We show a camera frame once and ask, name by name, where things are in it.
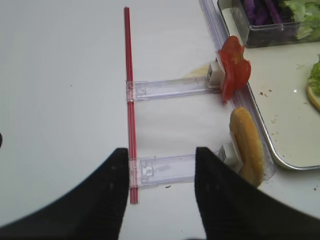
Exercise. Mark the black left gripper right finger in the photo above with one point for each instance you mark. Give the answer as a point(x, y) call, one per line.
point(232, 209)

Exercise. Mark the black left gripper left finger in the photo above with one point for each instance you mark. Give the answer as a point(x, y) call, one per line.
point(93, 210)

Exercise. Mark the white pusher block at tomato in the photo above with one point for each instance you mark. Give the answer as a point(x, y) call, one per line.
point(216, 74)

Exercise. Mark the cheese slice on table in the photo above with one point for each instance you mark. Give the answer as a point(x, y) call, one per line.
point(199, 72)

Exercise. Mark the red tomato slices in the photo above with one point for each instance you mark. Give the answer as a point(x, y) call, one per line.
point(237, 68)

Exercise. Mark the lettuce leaf on bun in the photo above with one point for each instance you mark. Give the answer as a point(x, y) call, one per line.
point(314, 79)

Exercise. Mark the green lettuce in box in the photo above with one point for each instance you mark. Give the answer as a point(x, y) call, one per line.
point(306, 14)

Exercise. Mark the left red rod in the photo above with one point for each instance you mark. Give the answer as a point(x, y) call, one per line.
point(132, 140)

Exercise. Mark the white pusher block at bun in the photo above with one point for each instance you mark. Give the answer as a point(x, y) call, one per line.
point(229, 154)

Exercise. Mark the left upright bun half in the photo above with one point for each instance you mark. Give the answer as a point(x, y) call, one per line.
point(246, 135)

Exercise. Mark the black object bottom left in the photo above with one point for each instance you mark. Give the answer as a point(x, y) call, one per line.
point(1, 140)

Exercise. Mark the bottom bun on tray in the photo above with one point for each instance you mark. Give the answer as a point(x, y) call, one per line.
point(314, 99)

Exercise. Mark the metal tray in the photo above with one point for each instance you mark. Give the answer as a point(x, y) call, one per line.
point(277, 86)

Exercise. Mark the clear plastic salad box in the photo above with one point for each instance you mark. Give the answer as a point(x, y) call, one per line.
point(265, 35)

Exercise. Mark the purple cabbage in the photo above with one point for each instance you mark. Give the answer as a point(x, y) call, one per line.
point(262, 12)

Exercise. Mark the clear rail near left bun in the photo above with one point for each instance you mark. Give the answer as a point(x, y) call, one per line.
point(152, 171)

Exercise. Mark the clear rail near tomato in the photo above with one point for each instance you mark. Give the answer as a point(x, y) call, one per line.
point(151, 90)

